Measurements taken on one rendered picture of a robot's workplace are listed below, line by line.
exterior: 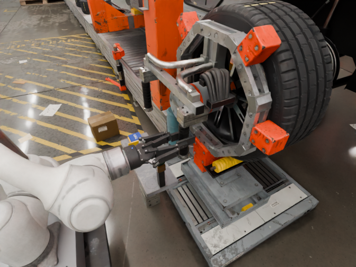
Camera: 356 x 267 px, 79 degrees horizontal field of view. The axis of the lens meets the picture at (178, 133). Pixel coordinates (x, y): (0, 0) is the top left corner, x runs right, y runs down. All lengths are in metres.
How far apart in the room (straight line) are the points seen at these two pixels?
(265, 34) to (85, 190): 0.60
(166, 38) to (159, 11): 0.13
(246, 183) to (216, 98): 0.86
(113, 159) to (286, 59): 0.59
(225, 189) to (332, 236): 0.72
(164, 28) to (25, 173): 0.94
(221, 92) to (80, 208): 0.48
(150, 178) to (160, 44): 0.70
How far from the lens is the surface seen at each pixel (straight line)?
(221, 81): 0.67
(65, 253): 1.05
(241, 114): 0.95
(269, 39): 0.69
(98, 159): 0.64
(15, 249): 0.94
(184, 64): 0.83
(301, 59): 0.80
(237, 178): 1.42
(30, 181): 0.51
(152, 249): 1.43
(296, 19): 0.89
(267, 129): 0.75
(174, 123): 1.03
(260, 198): 1.45
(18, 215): 0.90
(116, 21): 3.16
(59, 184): 0.49
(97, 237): 1.18
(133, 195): 1.62
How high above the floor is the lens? 1.33
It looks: 41 degrees down
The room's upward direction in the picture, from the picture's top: straight up
